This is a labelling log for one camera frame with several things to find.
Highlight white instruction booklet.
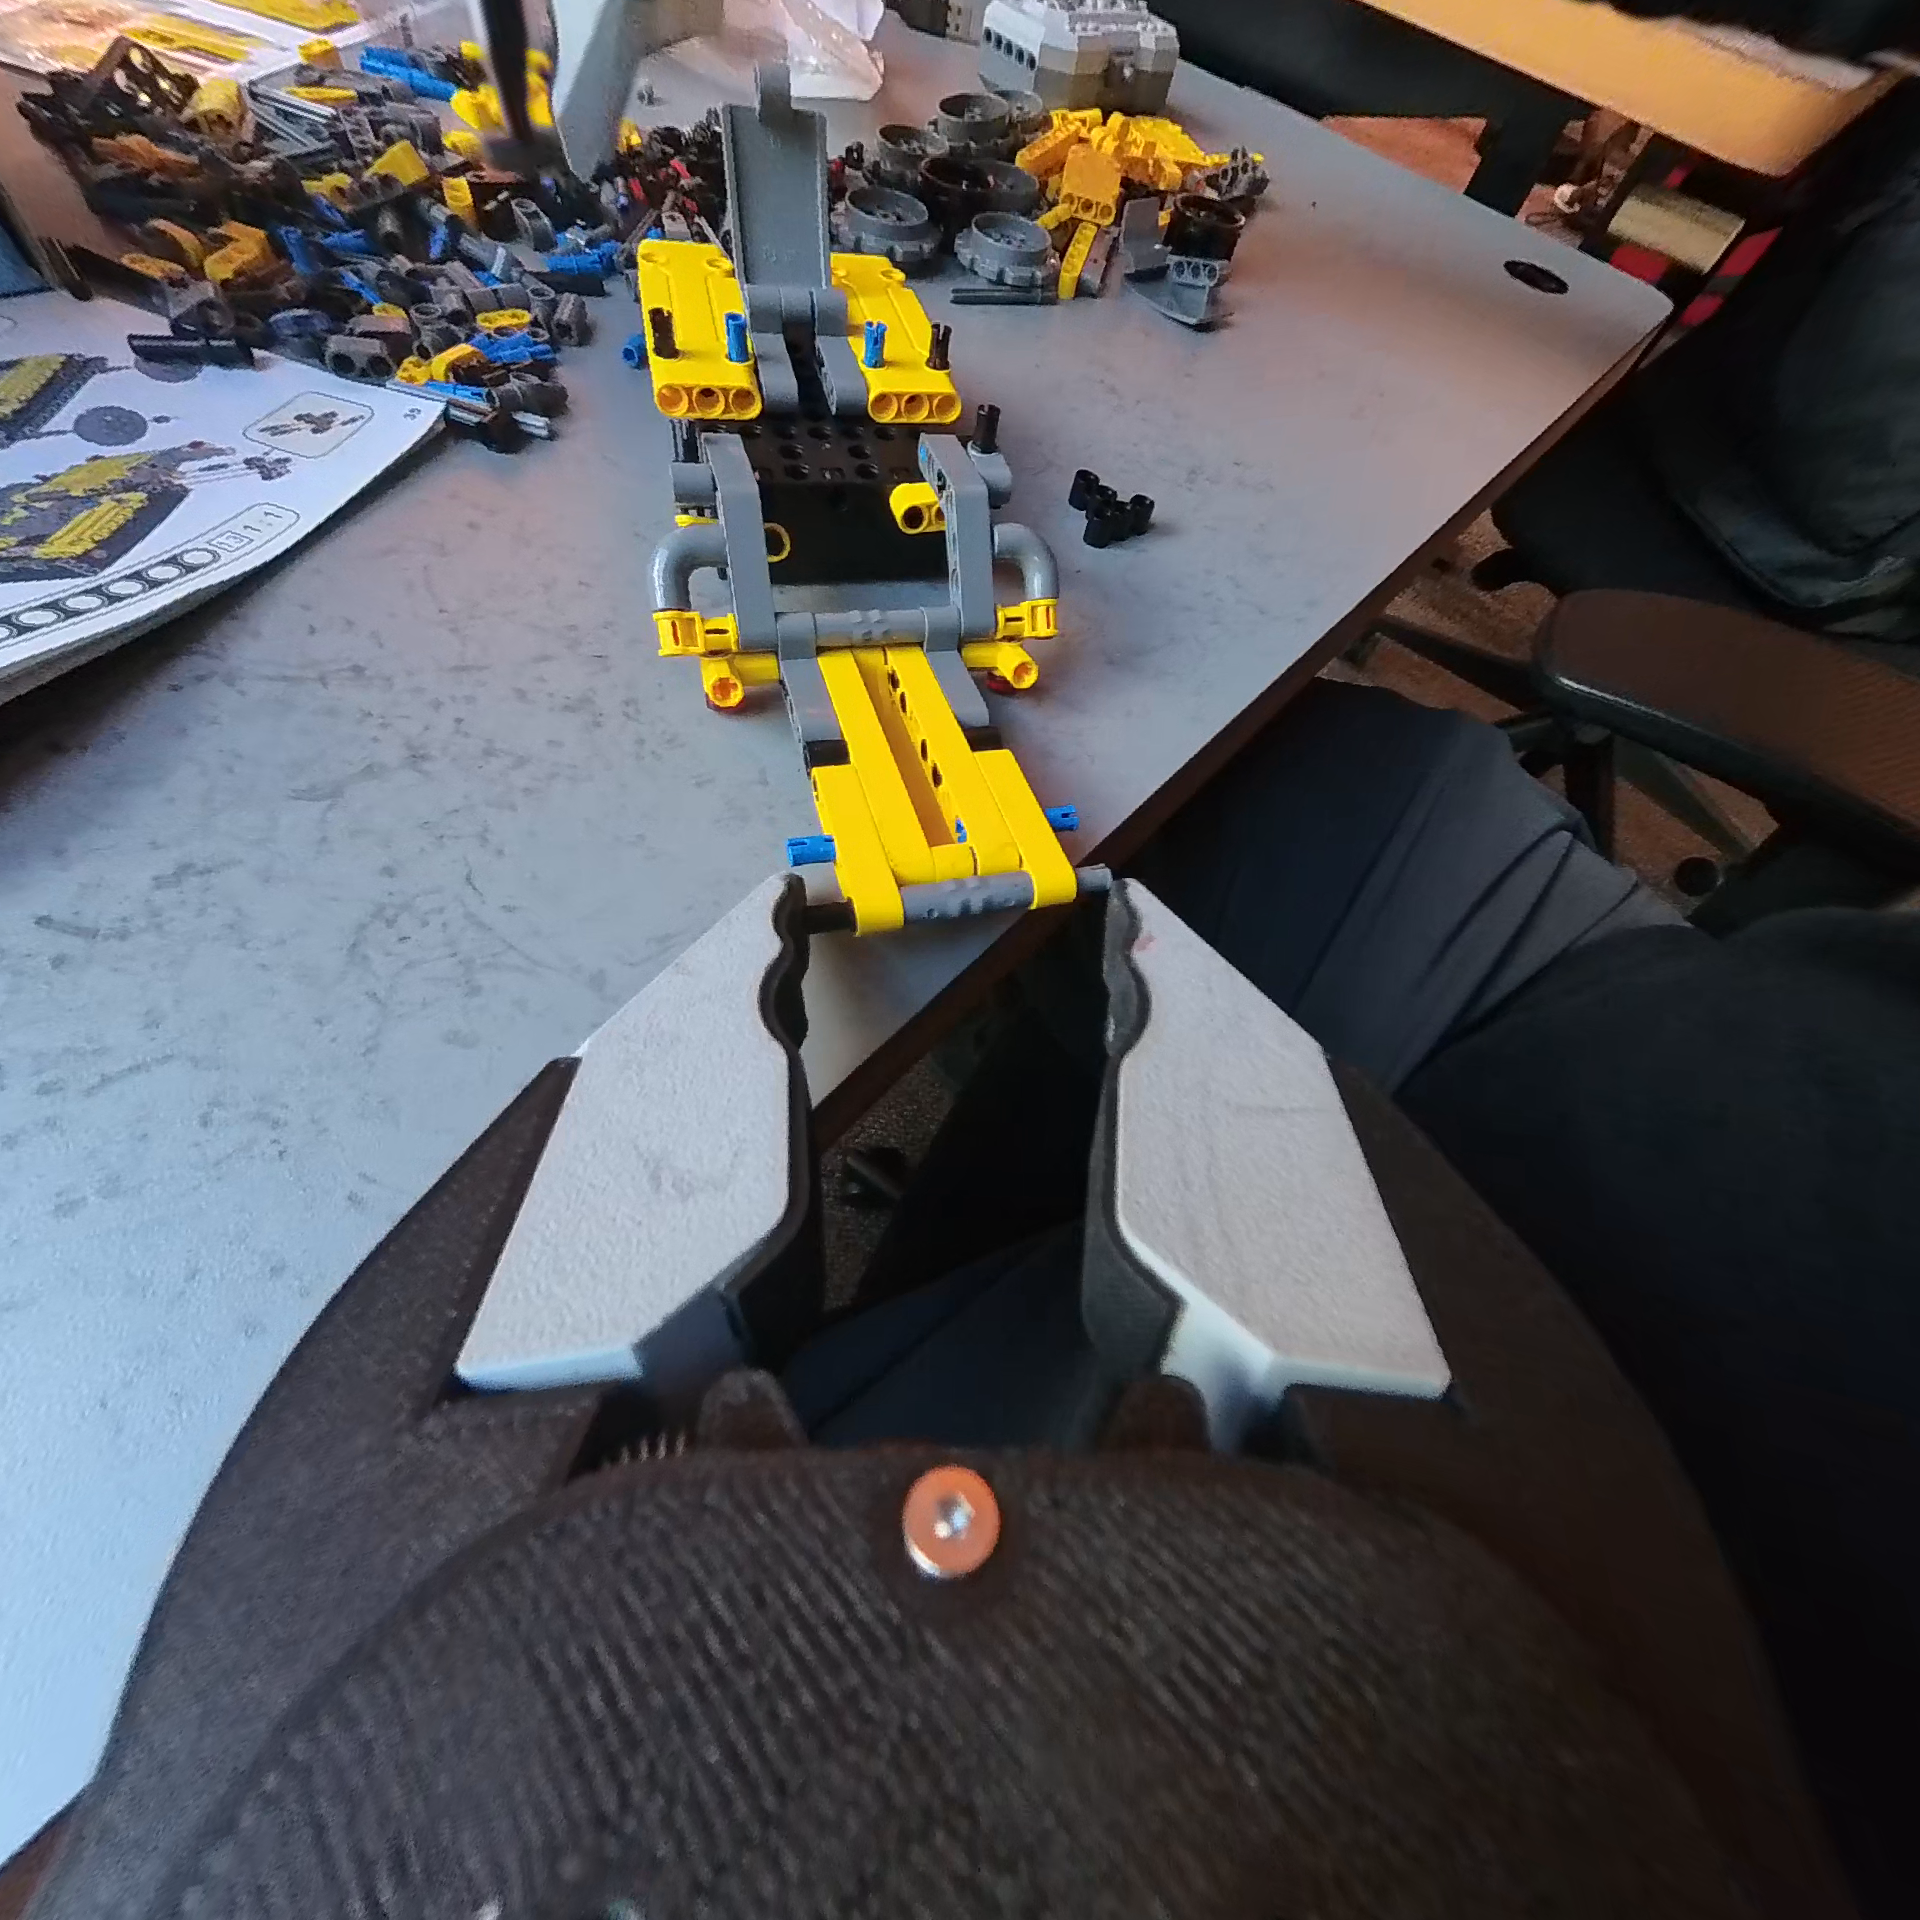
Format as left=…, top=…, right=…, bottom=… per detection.
left=0, top=307, right=449, bottom=710

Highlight clear plastic bag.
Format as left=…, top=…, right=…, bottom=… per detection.
left=746, top=0, right=905, bottom=103

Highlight pile of small brick parts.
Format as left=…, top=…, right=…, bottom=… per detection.
left=15, top=35, right=635, bottom=456

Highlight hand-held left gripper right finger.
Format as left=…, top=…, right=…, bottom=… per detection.
left=1081, top=875, right=1458, bottom=1455

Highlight yellow toy brick vehicle model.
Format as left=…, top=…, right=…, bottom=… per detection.
left=645, top=60, right=1122, bottom=941

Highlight grey desk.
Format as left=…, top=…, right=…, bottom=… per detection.
left=0, top=0, right=1677, bottom=1849

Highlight black office chair with armrest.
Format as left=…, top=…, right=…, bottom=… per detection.
left=1356, top=583, right=1920, bottom=932

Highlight person's grey trouser legs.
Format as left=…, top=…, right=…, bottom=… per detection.
left=1122, top=683, right=1689, bottom=1105

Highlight grey battery box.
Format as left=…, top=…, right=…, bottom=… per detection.
left=979, top=0, right=1181, bottom=117

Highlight yellow sticker sheet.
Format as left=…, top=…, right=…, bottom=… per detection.
left=0, top=0, right=367, bottom=81

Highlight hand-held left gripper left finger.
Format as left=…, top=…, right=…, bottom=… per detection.
left=454, top=872, right=823, bottom=1392

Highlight beige table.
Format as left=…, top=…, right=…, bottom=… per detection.
left=1342, top=0, right=1910, bottom=192

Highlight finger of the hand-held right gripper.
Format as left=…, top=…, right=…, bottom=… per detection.
left=481, top=0, right=728, bottom=172

